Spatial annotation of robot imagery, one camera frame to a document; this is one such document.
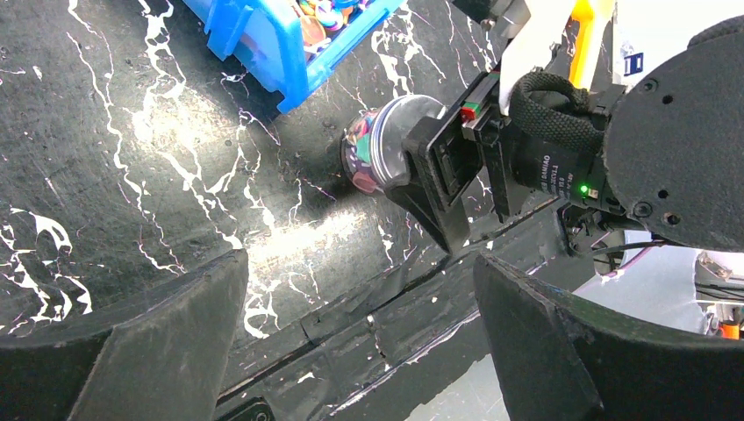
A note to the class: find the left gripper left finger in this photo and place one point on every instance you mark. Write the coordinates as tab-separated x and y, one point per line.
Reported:
158	355

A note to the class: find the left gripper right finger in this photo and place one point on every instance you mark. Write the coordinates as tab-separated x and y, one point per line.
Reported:
559	356

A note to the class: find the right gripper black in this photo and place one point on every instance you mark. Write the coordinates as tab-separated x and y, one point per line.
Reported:
550	141

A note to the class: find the white round jar lid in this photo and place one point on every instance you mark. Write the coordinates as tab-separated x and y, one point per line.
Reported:
391	127

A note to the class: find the orange plastic scoop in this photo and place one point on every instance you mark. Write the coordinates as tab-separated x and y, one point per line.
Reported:
592	17

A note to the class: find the blue plastic candy bin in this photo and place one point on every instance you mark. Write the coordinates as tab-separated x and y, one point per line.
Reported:
285	49

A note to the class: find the clear round plastic jar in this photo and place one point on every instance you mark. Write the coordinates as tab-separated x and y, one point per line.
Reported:
354	153

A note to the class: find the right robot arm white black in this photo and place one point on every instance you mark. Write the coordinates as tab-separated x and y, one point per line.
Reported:
665	154

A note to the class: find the clear plastic compartment box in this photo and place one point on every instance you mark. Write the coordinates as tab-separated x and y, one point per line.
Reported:
646	33

